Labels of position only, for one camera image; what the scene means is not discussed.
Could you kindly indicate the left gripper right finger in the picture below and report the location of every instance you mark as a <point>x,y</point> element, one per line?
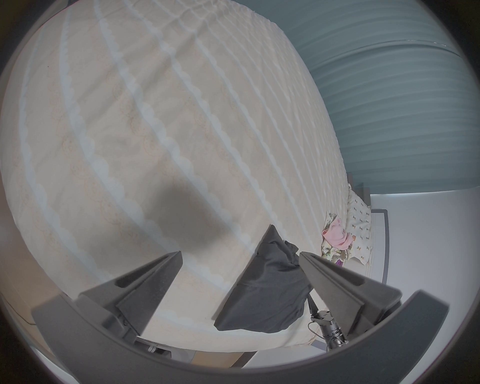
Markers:
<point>345,296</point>

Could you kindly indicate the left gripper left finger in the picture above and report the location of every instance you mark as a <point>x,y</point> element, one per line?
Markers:
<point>142,296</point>

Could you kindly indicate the black T-shirt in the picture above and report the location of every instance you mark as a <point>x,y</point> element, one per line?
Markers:
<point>266,292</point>

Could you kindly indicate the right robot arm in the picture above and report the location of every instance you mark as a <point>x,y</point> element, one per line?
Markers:
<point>330,326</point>

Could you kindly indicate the purple garment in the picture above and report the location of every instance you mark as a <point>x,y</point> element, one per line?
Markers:
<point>339,262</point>

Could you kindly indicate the white printed garment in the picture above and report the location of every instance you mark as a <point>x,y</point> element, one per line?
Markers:
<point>330,255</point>

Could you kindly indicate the pink garment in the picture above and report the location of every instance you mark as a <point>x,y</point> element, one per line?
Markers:
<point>337,234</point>

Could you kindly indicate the white printed pillow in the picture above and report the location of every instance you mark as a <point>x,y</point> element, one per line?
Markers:
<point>360,225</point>

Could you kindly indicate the grey bedside table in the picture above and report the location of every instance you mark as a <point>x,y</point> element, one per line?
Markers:
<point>362,189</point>

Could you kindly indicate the bed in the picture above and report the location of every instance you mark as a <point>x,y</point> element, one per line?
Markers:
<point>150,131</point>

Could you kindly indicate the blue-green curtain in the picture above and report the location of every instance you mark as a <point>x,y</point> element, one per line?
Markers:
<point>393,112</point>

